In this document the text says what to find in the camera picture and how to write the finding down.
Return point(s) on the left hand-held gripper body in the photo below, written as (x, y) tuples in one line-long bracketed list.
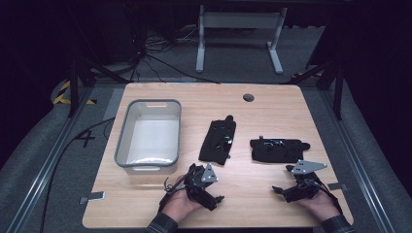
[(202, 191)]

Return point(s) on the yellow black hazard tape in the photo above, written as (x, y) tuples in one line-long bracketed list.
[(63, 92)]

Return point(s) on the black glove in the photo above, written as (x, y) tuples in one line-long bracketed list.
[(217, 142)]

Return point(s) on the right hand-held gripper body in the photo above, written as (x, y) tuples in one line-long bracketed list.
[(306, 189)]

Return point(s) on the aluminium floor rail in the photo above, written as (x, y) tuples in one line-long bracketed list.
[(356, 161), (48, 168)]

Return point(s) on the white metal table frame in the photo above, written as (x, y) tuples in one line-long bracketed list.
[(239, 20)]

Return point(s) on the person's left hand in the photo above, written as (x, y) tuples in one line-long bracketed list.
[(179, 204)]

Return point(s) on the grey table grommet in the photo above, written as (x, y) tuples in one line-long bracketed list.
[(248, 97)]

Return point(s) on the person's right hand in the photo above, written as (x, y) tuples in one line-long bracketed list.
[(320, 204)]

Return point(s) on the white bin with grey rim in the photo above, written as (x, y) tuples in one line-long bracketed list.
[(152, 139)]

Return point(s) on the black part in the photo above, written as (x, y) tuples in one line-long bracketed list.
[(277, 150)]

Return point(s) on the grey tape piece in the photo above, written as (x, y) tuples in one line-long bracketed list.
[(94, 196), (337, 186)]

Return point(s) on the black metal stand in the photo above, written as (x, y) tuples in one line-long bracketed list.
[(338, 87), (74, 84)]

